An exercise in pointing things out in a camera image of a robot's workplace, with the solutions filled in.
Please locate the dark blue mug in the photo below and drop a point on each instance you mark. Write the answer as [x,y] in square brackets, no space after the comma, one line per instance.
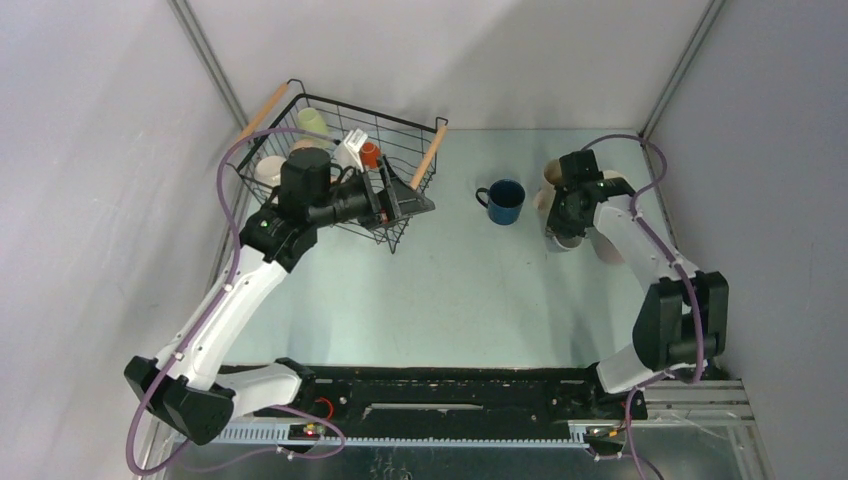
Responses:
[503,201]

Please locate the right wooden rack handle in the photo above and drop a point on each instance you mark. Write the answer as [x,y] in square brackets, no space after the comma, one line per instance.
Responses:
[428,157]

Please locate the left wooden rack handle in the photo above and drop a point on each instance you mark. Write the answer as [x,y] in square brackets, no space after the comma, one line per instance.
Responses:
[264,111]

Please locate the pale yellow mug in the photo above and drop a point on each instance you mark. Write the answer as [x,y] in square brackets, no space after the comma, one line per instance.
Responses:
[613,174]

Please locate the floral painted ceramic mug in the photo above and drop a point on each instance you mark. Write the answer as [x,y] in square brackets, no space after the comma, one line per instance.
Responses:
[552,178]

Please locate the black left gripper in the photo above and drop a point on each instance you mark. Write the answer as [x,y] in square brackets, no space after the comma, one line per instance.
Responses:
[395,201]

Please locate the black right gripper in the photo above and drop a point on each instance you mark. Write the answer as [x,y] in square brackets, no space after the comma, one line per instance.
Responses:
[555,222]

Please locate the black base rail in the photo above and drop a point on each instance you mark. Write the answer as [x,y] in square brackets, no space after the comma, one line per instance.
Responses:
[536,401]

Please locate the grey striped mug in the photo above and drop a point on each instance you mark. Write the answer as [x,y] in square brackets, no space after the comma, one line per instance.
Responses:
[303,144]

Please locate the light green cup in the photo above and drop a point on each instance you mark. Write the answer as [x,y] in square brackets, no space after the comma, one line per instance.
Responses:
[314,127]

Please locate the lilac mug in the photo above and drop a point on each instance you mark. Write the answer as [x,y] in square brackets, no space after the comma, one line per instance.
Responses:
[604,249]

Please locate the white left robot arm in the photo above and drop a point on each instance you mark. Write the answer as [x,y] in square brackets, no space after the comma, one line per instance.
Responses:
[183,385]

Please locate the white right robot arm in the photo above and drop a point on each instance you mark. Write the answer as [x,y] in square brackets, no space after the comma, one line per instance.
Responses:
[682,320]

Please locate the wooden rack handle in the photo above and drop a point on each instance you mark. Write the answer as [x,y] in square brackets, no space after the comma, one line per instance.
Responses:
[428,157]
[264,111]

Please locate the grey cable duct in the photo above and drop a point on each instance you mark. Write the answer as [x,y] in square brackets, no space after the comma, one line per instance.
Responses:
[314,435]

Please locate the orange cup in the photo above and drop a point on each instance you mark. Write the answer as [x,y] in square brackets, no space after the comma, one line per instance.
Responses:
[370,154]

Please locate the black wire dish rack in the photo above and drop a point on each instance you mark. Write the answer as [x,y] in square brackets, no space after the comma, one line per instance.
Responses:
[397,159]

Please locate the white ribbed mug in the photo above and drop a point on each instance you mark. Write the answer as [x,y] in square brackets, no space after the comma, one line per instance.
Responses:
[268,170]

